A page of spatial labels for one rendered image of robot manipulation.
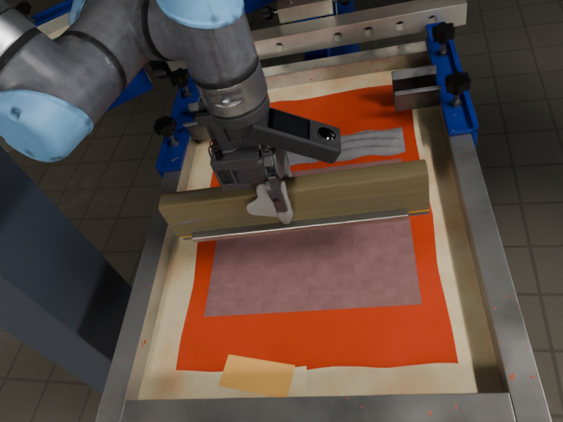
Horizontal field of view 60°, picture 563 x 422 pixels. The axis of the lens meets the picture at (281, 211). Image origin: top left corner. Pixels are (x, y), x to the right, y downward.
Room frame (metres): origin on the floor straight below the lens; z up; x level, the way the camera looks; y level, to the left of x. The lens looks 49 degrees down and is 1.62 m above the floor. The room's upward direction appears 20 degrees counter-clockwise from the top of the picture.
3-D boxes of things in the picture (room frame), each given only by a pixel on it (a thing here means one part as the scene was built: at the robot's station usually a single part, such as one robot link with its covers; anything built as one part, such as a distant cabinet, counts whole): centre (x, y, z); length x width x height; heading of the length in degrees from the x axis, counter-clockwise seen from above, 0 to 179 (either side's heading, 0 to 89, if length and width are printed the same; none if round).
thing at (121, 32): (0.52, 0.09, 1.39); 0.11 x 0.11 x 0.08; 53
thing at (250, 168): (0.47, 0.01, 1.23); 0.09 x 0.08 x 0.12; 72
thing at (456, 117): (0.71, -0.39, 0.98); 0.30 x 0.05 x 0.07; 161
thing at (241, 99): (0.47, 0.00, 1.31); 0.08 x 0.08 x 0.05
